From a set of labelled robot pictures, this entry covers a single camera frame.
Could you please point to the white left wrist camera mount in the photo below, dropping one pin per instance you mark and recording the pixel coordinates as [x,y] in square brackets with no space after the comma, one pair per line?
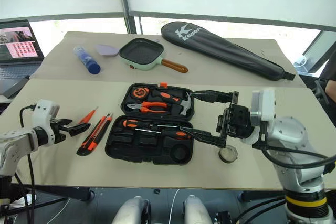
[43,113]

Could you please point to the black Kason racket bag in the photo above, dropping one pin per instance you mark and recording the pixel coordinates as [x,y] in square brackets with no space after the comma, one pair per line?
[223,48]

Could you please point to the flat black box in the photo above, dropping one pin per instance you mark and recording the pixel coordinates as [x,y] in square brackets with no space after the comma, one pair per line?
[14,87]

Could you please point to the black orange utility knife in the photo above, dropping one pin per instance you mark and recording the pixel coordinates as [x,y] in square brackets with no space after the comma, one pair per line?
[94,136]

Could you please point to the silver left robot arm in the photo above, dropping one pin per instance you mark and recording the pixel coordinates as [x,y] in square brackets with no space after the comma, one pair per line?
[13,140]

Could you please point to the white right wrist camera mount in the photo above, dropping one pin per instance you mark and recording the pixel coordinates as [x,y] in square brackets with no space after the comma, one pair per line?
[265,103]

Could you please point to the small orange tester screwdriver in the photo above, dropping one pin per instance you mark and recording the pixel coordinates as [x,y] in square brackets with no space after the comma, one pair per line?
[88,116]

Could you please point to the black plastic tool case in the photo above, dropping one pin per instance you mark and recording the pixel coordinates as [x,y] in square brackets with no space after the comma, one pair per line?
[147,153]

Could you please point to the black table foot bar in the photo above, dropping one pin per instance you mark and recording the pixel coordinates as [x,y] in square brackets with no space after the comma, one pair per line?
[262,196]
[65,192]

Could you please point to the green square frying pan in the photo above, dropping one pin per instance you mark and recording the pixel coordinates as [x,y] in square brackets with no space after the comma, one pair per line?
[140,53]

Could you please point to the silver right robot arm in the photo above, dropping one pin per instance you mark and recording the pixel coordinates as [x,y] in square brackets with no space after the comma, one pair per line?
[288,132]

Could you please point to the claw hammer orange black grip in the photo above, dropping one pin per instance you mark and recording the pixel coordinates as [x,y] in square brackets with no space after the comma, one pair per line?
[168,97]

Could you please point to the grey window frame post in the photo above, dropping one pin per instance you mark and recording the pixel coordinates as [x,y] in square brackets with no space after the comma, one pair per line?
[126,1]

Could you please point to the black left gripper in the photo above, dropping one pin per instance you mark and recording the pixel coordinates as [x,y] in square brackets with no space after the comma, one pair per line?
[58,133]

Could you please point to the silver rounded robot leg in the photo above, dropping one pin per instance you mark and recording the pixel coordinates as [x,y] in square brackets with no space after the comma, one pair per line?
[197,209]
[131,211]

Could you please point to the open laptop computer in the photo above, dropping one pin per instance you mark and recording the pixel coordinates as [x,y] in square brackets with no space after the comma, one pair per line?
[15,51]

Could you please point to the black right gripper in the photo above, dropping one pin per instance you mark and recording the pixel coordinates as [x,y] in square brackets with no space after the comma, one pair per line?
[237,121]

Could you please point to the white shoe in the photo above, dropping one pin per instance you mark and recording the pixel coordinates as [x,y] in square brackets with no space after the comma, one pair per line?
[23,200]

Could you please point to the orange black tape measure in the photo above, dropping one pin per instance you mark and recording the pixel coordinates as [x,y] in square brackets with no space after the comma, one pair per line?
[140,93]

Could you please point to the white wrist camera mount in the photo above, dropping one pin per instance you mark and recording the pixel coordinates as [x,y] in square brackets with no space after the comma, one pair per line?
[43,113]
[265,103]

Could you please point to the blue capped clear bottle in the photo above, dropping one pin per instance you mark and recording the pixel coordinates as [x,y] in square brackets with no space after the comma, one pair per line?
[86,60]

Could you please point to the person in dark clothes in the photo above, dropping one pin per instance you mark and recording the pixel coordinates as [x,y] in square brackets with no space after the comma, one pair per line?
[331,77]

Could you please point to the black electrical tape roll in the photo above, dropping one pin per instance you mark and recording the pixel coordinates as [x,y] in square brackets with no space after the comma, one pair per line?
[228,154]

